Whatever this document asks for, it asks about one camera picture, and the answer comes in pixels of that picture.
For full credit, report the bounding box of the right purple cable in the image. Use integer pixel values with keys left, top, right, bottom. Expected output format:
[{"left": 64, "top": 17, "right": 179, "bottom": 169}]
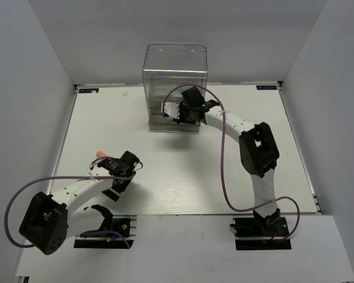
[{"left": 161, "top": 84, "right": 300, "bottom": 242}]

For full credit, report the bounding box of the right blue corner label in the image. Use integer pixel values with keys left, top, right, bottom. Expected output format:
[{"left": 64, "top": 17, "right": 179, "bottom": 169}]
[{"left": 256, "top": 85, "right": 277, "bottom": 90}]

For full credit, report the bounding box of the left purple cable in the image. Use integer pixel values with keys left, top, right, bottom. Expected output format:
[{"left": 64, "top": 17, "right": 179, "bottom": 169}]
[{"left": 4, "top": 156, "right": 136, "bottom": 248}]

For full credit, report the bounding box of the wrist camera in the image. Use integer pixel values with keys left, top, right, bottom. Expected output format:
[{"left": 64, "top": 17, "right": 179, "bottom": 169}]
[
  {"left": 161, "top": 102, "right": 180, "bottom": 119},
  {"left": 89, "top": 156, "right": 112, "bottom": 171}
]

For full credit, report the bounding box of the clear acrylic drawer organizer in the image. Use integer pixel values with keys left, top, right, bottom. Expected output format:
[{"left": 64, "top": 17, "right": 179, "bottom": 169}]
[{"left": 142, "top": 42, "right": 208, "bottom": 133}]

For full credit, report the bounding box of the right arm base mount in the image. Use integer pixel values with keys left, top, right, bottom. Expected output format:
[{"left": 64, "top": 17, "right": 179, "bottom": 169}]
[{"left": 230, "top": 217, "right": 291, "bottom": 251}]

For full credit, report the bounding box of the orange capped highlighter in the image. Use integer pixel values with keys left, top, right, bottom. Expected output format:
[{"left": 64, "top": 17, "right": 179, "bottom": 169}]
[{"left": 96, "top": 151, "right": 107, "bottom": 157}]

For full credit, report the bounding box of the purple cable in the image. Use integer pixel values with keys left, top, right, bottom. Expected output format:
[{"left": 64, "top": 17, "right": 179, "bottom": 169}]
[
  {"left": 4, "top": 156, "right": 136, "bottom": 248},
  {"left": 161, "top": 84, "right": 300, "bottom": 242}
]

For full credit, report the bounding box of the blue corner label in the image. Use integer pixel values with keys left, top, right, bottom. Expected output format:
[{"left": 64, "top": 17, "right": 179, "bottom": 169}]
[
  {"left": 256, "top": 85, "right": 277, "bottom": 90},
  {"left": 78, "top": 88, "right": 99, "bottom": 94}
]

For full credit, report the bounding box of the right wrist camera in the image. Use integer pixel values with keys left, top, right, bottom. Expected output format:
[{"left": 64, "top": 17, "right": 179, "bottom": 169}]
[{"left": 161, "top": 102, "right": 180, "bottom": 119}]

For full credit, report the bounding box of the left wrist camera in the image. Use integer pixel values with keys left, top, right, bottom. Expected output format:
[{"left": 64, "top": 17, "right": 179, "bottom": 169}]
[{"left": 89, "top": 156, "right": 112, "bottom": 171}]

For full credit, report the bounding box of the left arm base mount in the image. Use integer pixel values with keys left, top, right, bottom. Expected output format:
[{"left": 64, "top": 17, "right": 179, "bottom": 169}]
[{"left": 73, "top": 216, "right": 137, "bottom": 249}]

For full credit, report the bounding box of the left blue corner label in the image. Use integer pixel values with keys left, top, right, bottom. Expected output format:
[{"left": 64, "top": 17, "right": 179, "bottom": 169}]
[{"left": 78, "top": 88, "right": 99, "bottom": 94}]

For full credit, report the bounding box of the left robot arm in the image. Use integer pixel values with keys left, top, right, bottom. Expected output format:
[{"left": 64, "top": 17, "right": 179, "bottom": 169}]
[{"left": 19, "top": 151, "right": 140, "bottom": 255}]

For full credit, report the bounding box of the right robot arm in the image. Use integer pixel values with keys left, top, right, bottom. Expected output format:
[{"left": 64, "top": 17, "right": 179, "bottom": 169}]
[{"left": 176, "top": 85, "right": 280, "bottom": 235}]

